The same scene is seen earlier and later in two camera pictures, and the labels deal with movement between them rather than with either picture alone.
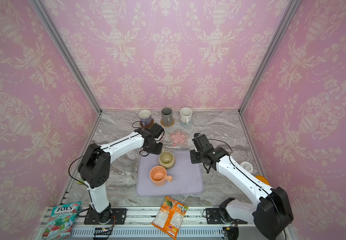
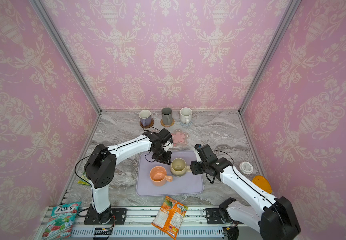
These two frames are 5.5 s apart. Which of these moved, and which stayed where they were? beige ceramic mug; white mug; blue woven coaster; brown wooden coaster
Moved: beige ceramic mug
Stayed: white mug; blue woven coaster; brown wooden coaster
